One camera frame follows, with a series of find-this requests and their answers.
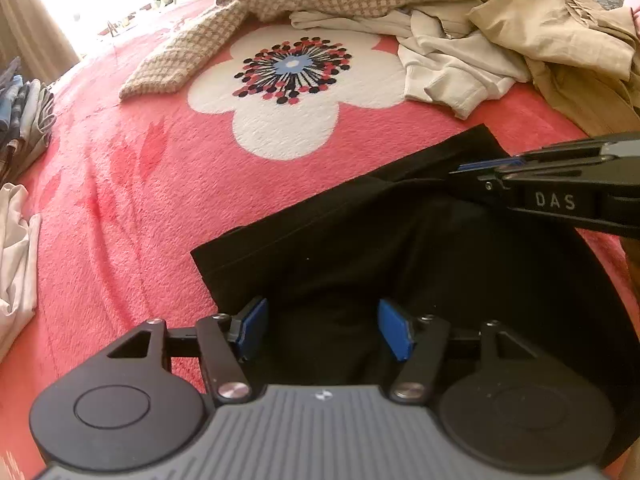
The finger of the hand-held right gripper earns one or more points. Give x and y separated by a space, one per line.
550 152
480 185

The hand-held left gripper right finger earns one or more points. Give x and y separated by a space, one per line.
395 330

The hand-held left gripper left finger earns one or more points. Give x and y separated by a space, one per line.
252 327

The black shirt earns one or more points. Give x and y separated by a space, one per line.
375 250

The stack of folded dark clothes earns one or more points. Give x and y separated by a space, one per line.
25 115

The cream white garment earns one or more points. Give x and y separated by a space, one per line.
450 70

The khaki garment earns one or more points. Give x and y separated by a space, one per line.
560 30

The pink cloth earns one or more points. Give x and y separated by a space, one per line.
635 12

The pink floral blanket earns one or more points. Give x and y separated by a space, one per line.
125 185

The white folded sheet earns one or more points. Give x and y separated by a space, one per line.
15 260

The beige curtain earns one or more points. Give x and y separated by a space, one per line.
35 35

